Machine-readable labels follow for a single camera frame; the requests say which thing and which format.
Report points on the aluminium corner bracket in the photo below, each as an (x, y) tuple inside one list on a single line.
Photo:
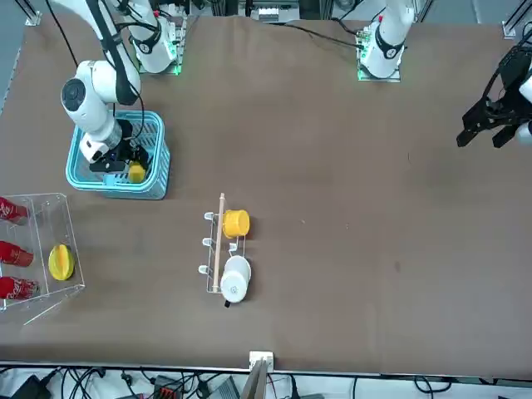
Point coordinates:
[(510, 29), (33, 18)]

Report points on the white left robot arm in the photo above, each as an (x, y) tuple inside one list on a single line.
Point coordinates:
[(386, 45)]

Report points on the white cup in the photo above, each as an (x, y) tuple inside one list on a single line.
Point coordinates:
[(234, 282)]

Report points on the yellow lemon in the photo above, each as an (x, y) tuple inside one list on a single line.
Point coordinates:
[(136, 173)]

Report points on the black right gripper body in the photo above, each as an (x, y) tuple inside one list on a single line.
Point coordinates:
[(124, 149)]

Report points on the black power brick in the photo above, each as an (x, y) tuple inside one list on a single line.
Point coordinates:
[(29, 388)]

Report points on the red drink bottle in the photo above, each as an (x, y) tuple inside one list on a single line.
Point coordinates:
[(16, 288), (16, 253), (14, 212)]

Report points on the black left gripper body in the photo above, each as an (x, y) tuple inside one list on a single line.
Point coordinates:
[(515, 66)]

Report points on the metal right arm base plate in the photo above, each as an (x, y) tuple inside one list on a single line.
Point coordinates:
[(178, 50)]

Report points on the black power strip red switches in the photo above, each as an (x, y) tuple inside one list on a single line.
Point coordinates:
[(166, 390)]

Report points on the aluminium camera mount post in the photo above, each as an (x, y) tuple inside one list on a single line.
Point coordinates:
[(261, 361)]

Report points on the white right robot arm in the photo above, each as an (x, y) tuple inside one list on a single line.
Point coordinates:
[(89, 104)]

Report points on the clear acrylic rack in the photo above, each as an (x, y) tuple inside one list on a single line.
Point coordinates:
[(62, 216)]

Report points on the yellow green starfruit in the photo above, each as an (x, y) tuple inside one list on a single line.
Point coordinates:
[(61, 262)]

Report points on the blue plastic basket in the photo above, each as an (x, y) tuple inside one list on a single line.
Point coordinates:
[(160, 178)]

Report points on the yellow cup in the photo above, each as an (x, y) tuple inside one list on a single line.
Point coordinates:
[(236, 223)]

